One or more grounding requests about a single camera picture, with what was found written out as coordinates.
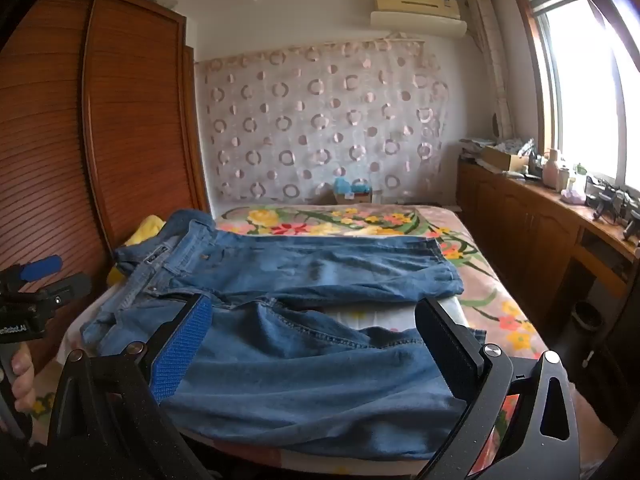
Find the small printed cardboard box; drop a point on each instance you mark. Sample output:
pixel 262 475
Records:
pixel 352 199

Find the bottles on cabinet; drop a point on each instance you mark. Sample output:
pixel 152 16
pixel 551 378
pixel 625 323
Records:
pixel 551 170

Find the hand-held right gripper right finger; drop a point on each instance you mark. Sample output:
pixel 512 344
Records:
pixel 450 355

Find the yellow cloth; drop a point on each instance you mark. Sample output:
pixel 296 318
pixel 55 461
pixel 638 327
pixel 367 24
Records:
pixel 147 227

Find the strawberry print bed sheet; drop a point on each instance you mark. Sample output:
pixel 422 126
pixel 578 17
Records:
pixel 370 319

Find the beige wall air conditioner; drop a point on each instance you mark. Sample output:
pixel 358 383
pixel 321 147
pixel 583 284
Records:
pixel 415 2

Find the floral pink blanket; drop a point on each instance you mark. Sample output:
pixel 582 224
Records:
pixel 350 220

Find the patterned cloth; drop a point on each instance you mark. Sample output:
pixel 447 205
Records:
pixel 520 147

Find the small white bottle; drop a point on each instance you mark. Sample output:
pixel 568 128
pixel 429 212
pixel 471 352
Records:
pixel 563 180

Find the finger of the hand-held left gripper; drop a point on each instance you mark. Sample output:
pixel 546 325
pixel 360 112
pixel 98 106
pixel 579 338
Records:
pixel 70 287
pixel 42 267

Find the circle pattern sheer curtain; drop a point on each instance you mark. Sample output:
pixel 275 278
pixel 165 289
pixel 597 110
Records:
pixel 320 125

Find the open cardboard box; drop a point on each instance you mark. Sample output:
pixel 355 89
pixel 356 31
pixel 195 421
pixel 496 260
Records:
pixel 502 161

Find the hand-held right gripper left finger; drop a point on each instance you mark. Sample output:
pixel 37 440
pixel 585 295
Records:
pixel 180 350

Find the white air conditioner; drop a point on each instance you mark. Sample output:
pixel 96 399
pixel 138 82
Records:
pixel 420 24

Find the brown slatted wooden wardrobe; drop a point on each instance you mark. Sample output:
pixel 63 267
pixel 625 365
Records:
pixel 125 110

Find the green capped bottle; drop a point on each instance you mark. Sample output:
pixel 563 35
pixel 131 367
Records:
pixel 580 177

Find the person's left hand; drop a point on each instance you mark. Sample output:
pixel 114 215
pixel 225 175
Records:
pixel 22 380

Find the beige patterned window curtain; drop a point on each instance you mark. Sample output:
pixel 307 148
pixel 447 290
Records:
pixel 492 70

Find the blue denim pants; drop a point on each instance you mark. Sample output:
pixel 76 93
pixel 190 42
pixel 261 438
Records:
pixel 300 370

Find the dark trash bin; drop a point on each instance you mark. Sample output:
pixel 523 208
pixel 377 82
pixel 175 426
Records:
pixel 587 317

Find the blue plastic bag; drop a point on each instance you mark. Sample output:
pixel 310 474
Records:
pixel 350 185

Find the purple pouch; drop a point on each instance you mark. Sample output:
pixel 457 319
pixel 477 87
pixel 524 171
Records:
pixel 572 196

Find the long wooden cabinet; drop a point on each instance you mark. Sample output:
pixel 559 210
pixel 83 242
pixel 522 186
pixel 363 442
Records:
pixel 525 220

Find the wooden framed window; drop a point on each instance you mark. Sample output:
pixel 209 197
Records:
pixel 575 85

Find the spare black gripper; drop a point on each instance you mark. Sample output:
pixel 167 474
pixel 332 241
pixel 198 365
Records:
pixel 632 222
pixel 605 200

